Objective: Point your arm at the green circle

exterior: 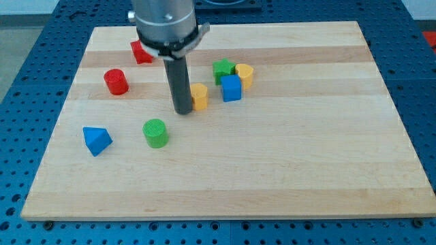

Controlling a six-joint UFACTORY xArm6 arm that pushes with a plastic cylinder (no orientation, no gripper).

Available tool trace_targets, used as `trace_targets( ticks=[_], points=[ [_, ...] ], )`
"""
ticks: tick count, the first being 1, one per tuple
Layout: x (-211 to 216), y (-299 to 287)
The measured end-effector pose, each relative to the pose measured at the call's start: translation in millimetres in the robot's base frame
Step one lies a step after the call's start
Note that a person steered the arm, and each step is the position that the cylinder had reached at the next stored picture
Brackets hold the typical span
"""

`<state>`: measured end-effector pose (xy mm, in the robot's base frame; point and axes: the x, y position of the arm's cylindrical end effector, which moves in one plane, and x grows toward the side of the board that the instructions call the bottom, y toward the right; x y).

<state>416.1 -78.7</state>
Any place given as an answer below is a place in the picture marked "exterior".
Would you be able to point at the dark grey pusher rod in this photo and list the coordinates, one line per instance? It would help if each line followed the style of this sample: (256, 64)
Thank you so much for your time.
(178, 80)

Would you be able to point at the blue cube block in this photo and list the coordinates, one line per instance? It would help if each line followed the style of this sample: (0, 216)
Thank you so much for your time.
(231, 88)

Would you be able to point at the yellow heart block rear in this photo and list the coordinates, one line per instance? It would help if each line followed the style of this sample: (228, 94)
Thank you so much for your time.
(245, 73)

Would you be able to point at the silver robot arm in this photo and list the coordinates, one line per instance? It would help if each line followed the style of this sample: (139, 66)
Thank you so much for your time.
(167, 29)

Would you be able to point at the green star block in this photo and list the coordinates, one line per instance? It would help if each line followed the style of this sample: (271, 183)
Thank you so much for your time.
(224, 67)

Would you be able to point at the wooden board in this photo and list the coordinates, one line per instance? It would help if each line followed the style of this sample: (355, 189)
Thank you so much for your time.
(317, 135)

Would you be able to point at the green cylinder block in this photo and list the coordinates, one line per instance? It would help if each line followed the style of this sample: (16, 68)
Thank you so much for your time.
(155, 133)

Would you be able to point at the yellow heart block front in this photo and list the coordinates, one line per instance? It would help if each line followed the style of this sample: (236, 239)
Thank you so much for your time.
(199, 96)

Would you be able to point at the red cylinder block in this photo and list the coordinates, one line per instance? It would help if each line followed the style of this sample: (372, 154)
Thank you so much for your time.
(116, 81)

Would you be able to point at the blue triangle block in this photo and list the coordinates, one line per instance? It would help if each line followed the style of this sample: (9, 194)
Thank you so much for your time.
(96, 139)

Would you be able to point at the red star block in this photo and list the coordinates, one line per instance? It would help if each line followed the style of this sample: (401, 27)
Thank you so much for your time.
(140, 54)

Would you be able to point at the yellow heart block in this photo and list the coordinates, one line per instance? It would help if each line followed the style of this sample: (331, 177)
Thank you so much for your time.
(199, 96)
(245, 73)

